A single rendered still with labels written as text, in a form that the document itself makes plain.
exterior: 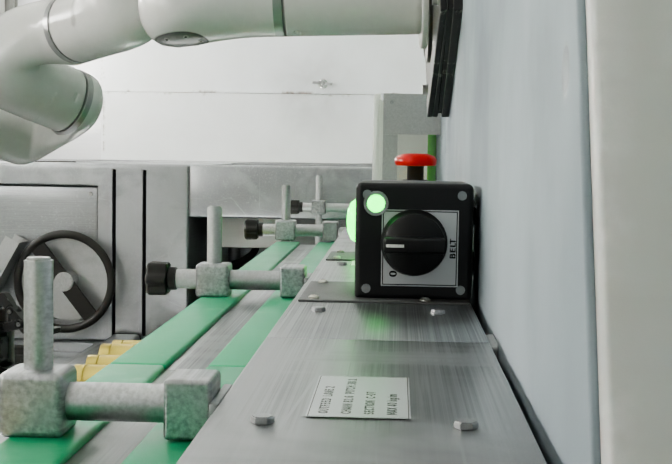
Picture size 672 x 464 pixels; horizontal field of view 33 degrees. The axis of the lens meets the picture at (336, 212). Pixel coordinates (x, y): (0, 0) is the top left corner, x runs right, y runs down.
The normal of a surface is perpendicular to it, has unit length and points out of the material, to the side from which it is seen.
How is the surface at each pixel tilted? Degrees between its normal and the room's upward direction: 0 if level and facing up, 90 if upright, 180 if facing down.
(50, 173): 90
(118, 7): 96
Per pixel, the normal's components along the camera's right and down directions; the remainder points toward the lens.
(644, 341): -0.04, -0.29
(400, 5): -0.02, 0.48
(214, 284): -0.05, 0.05
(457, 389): 0.01, -1.00
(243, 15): 0.05, 0.67
